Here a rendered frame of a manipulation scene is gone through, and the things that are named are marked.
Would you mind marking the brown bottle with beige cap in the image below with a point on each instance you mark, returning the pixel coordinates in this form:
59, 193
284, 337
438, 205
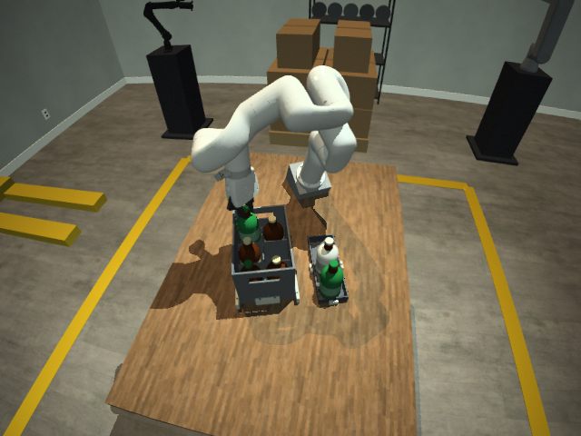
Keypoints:
273, 230
249, 251

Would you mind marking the brown bottle with green cap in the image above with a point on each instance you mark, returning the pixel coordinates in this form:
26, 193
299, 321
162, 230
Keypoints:
249, 266

